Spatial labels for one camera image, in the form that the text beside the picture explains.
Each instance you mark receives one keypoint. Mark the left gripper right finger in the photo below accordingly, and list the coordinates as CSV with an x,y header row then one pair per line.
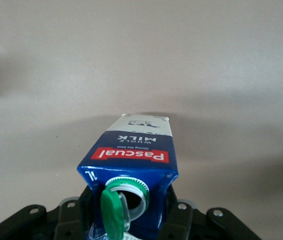
x,y
206,227

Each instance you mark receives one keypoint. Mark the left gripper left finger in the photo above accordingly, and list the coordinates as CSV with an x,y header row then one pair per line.
x,y
31,225

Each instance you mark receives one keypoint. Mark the blue Pascual milk carton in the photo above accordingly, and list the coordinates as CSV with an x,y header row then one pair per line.
x,y
131,155

